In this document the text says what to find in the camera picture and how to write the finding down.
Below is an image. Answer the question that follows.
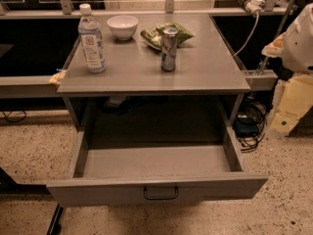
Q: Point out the grey open top drawer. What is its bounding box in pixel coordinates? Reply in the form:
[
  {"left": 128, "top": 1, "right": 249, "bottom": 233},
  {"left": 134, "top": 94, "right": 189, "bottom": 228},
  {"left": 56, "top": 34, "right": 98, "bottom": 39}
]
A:
[{"left": 47, "top": 130, "right": 268, "bottom": 207}]

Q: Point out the green chip bag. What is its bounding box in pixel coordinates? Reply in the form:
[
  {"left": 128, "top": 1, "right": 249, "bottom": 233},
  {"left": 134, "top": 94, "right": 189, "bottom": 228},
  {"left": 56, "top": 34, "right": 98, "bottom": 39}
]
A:
[{"left": 140, "top": 22, "right": 194, "bottom": 50}]

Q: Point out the black cable bundle on floor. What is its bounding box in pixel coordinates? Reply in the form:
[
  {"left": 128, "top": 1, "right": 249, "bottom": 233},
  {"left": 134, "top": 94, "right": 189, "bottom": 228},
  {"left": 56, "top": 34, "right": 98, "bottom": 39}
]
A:
[{"left": 233, "top": 101, "right": 268, "bottom": 154}]

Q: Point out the grey metal cabinet frame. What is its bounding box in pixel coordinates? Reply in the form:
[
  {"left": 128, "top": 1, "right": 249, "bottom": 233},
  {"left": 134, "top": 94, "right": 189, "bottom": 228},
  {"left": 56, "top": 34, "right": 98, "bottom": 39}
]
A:
[{"left": 57, "top": 13, "right": 252, "bottom": 135}]

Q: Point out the white ceramic bowl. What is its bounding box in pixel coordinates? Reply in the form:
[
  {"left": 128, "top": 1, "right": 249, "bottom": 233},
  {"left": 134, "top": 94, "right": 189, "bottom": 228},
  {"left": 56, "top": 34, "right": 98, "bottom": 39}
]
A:
[{"left": 107, "top": 15, "right": 139, "bottom": 40}]

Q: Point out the white power plug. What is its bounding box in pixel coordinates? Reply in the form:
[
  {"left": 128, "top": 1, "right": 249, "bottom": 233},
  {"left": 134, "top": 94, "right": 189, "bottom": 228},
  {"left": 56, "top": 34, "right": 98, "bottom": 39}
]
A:
[{"left": 245, "top": 0, "right": 264, "bottom": 15}]

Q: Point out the white power cable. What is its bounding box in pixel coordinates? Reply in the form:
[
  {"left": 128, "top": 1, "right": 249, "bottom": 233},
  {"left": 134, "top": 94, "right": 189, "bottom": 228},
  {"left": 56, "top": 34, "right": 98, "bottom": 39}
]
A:
[{"left": 232, "top": 12, "right": 261, "bottom": 58}]

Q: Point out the yellow tape piece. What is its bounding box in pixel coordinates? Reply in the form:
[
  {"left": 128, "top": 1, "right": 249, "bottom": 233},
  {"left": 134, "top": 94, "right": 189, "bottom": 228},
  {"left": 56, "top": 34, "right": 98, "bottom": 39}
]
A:
[{"left": 49, "top": 70, "right": 67, "bottom": 86}]

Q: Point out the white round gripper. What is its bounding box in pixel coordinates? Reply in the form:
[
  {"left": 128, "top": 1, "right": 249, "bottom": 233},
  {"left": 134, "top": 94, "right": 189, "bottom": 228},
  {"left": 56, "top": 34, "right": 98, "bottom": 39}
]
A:
[{"left": 261, "top": 3, "right": 313, "bottom": 135}]

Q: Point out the black drawer handle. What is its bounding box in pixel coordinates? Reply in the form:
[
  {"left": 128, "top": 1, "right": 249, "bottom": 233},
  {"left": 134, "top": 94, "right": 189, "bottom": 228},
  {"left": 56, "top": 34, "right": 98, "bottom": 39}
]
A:
[{"left": 144, "top": 187, "right": 179, "bottom": 201}]

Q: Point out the black floor cable left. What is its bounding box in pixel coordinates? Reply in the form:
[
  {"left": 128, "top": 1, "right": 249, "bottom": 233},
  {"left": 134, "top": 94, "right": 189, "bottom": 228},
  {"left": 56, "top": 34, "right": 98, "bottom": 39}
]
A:
[{"left": 0, "top": 110, "right": 27, "bottom": 123}]

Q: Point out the silver blue redbull can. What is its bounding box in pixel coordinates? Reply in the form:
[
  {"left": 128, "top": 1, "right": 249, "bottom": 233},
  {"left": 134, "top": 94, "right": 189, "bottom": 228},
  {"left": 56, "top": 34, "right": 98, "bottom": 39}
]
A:
[{"left": 161, "top": 26, "right": 178, "bottom": 71}]

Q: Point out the clear plastic water bottle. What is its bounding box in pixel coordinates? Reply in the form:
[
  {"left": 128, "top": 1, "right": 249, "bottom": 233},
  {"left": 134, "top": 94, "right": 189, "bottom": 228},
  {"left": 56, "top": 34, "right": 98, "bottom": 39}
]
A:
[{"left": 78, "top": 4, "right": 106, "bottom": 73}]

